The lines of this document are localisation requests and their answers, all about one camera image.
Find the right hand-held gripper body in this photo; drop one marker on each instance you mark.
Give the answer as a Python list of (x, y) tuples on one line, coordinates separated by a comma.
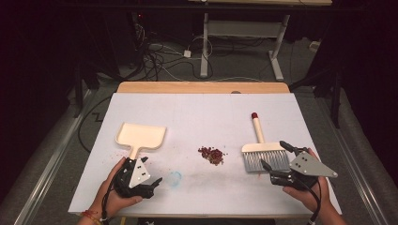
[(308, 165)]

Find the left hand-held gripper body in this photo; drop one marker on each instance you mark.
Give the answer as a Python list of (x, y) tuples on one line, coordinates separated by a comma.
[(138, 173)]

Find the cream brush with red tip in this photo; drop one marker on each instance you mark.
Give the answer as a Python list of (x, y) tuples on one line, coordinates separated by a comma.
[(264, 147)]

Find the cream plastic dustpan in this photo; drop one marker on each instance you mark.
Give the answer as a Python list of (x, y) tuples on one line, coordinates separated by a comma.
[(140, 136)]

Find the pile of red beans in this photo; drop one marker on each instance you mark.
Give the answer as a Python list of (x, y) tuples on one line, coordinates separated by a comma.
[(214, 155)]

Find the person's right hand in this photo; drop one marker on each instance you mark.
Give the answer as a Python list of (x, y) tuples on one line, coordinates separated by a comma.
[(316, 200)]

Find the person's left hand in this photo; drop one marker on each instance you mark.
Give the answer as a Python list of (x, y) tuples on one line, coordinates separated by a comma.
[(106, 197)]

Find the black stand leg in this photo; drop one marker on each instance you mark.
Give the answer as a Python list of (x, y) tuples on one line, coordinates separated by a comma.
[(78, 93), (335, 100)]

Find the white table cover board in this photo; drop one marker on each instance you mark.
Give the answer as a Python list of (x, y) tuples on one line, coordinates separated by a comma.
[(194, 109)]

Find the small white box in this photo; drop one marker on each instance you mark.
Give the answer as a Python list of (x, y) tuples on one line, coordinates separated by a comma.
[(314, 46)]

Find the white power adapter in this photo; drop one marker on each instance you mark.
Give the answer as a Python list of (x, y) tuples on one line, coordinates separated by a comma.
[(187, 53)]

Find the metal floor rail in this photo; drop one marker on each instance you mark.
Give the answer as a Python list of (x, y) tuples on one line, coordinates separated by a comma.
[(53, 162), (353, 162)]

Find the white metal desk frame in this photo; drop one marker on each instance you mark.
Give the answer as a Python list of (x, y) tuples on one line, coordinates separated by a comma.
[(244, 28)]

